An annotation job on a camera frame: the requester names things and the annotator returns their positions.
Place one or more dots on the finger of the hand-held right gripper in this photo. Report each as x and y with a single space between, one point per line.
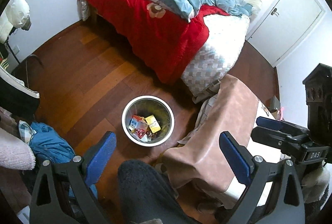
269 138
269 123

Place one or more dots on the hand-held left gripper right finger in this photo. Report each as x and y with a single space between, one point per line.
233 156

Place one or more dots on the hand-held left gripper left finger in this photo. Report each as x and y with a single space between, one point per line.
103 151

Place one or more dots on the red wrapper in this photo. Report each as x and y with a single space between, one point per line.
140 133

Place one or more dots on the red and white snack wrappers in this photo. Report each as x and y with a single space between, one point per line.
137 124

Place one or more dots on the yellow box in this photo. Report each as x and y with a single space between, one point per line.
152 124

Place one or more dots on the metal trash bin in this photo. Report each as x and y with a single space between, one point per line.
155 107

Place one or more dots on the pink plush toy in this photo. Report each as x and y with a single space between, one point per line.
280 111

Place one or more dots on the pinkish brown table cover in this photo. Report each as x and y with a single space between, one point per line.
225 123

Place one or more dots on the blue garment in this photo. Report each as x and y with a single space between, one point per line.
49 141

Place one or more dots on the dark grey fuzzy cloth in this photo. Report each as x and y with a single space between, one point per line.
145 193

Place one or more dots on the white fluffy cloth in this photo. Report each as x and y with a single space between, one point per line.
313 182

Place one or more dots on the checked cloth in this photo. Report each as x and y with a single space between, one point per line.
24 130

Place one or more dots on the pink fluffy towel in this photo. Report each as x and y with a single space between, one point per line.
13 151

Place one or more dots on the checked mattress cover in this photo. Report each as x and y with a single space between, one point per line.
220 45

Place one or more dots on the white door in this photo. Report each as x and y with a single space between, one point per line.
293 19

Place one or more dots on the black garment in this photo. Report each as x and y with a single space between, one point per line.
15 99

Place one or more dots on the black metal rack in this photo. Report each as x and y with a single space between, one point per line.
35 56

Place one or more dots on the red blanket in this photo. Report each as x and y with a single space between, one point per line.
155 32

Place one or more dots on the striped garment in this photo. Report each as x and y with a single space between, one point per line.
3 60

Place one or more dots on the wooden bed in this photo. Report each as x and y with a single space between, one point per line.
92 13

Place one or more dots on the white jacket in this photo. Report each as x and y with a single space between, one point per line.
13 14

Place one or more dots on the wall socket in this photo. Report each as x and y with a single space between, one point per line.
16 49

